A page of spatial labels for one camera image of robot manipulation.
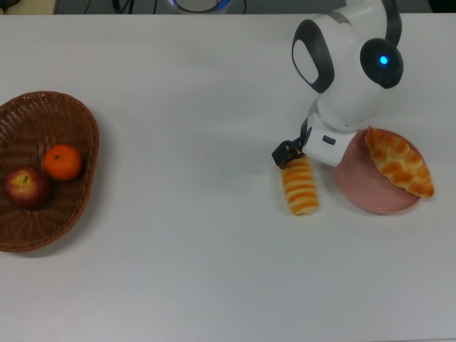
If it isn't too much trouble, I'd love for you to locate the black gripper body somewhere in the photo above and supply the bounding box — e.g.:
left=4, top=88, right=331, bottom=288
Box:
left=298, top=117, right=314, bottom=149

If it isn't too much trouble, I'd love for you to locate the striped bread roll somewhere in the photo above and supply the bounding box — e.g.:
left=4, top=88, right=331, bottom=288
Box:
left=279, top=156, right=320, bottom=217

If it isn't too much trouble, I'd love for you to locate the braided croissant bread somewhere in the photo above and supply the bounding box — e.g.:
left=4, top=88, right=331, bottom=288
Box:
left=365, top=126, right=435, bottom=198

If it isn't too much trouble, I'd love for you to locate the orange mandarin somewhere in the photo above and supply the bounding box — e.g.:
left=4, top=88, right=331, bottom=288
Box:
left=43, top=143, right=83, bottom=182

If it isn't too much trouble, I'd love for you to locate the red apple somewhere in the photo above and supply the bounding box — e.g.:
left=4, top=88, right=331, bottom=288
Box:
left=4, top=166, right=50, bottom=211

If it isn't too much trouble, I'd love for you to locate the pink plate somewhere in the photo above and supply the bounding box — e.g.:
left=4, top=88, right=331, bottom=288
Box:
left=333, top=128, right=428, bottom=215

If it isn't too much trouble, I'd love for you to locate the brown woven basket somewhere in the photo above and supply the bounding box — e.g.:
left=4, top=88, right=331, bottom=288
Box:
left=0, top=90, right=100, bottom=254

